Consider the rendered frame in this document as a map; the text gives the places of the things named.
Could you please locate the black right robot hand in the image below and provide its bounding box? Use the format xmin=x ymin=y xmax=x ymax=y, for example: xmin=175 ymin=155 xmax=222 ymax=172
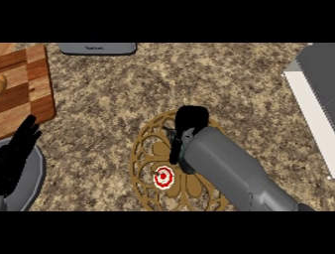
xmin=168 ymin=105 xmax=210 ymax=166

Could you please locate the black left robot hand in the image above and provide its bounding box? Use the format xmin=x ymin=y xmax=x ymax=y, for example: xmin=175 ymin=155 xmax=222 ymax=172
xmin=0 ymin=114 xmax=44 ymax=203

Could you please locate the golden openwork round placemat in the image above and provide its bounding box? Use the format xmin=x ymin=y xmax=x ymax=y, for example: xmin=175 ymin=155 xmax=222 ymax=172
xmin=128 ymin=110 xmax=235 ymax=212

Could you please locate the grey round plate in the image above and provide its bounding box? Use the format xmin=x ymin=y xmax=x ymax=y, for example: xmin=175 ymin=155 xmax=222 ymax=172
xmin=0 ymin=136 xmax=46 ymax=212

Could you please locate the red and white round object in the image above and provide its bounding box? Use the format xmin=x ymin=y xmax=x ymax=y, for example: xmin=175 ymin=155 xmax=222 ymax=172
xmin=151 ymin=166 xmax=175 ymax=191

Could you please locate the checkered wooden cutting board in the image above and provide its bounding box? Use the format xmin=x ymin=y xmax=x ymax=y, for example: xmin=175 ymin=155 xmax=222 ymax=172
xmin=0 ymin=43 xmax=58 ymax=147

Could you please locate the grey and white appliance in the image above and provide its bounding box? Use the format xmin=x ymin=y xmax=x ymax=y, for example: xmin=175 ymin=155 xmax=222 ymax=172
xmin=280 ymin=42 xmax=335 ymax=181

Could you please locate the flat dark grey appliance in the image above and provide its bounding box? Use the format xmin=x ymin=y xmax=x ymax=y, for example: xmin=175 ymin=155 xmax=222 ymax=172
xmin=57 ymin=42 xmax=138 ymax=57

